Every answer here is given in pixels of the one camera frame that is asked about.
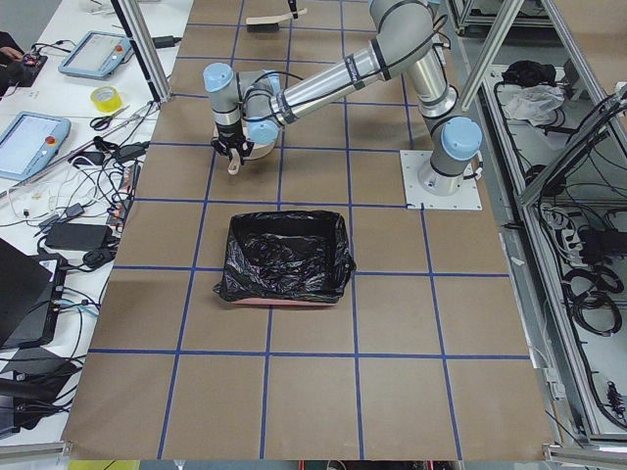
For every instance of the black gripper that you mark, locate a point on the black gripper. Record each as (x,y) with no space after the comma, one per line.
(229,133)

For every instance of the beige dustpan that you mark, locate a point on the beige dustpan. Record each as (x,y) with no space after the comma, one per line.
(251,151)

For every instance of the white hand brush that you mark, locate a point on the white hand brush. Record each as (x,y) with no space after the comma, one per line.
(271,23)

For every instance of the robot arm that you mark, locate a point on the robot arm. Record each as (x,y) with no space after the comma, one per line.
(251,107)

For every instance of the bin with black bag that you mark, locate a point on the bin with black bag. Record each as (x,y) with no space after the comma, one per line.
(274,258)

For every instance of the long metal rod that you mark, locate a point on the long metal rod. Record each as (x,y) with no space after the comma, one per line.
(81,136)

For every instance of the yellow tape roll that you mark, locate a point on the yellow tape roll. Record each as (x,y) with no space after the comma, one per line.
(106,99)

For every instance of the teach pendant far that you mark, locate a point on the teach pendant far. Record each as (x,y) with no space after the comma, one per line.
(97,55)

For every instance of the teach pendant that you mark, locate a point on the teach pendant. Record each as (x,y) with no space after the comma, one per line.
(30,142)
(97,55)

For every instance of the teach pendant near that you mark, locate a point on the teach pendant near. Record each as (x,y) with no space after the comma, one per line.
(30,142)

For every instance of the black power adapter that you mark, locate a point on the black power adapter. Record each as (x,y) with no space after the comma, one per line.
(78,236)

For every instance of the crumpled white cloth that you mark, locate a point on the crumpled white cloth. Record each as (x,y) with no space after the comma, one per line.
(538,104)

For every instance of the black laptop device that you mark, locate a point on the black laptop device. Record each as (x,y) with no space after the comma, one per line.
(31,287)

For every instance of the aluminium frame post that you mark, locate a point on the aluminium frame post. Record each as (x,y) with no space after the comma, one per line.
(138,34)

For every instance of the black handled scissors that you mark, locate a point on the black handled scissors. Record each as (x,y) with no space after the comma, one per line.
(102,123)

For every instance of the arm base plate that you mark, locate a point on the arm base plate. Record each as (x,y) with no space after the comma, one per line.
(425,189)

